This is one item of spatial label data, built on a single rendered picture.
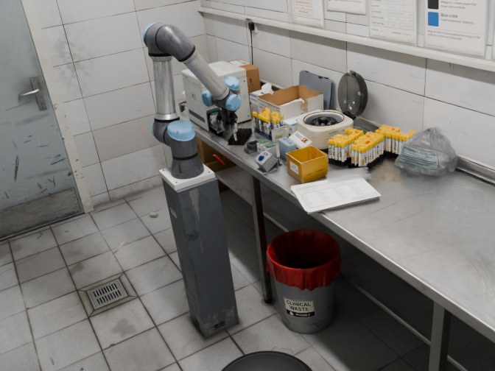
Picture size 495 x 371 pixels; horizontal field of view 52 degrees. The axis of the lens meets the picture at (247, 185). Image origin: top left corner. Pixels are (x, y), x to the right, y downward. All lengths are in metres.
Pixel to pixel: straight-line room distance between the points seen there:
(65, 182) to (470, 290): 3.09
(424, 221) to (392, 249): 0.21
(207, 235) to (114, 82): 1.88
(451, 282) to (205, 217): 1.17
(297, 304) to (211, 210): 0.64
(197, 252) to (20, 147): 1.87
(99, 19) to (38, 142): 0.97
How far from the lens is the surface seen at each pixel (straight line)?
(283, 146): 2.35
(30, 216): 4.10
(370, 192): 2.06
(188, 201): 2.28
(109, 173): 4.15
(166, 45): 2.17
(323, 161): 2.18
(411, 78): 2.39
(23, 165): 3.95
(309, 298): 2.52
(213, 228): 2.40
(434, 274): 1.67
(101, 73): 3.93
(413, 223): 1.90
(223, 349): 2.68
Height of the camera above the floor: 1.89
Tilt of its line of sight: 28 degrees down
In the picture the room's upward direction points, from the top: 7 degrees counter-clockwise
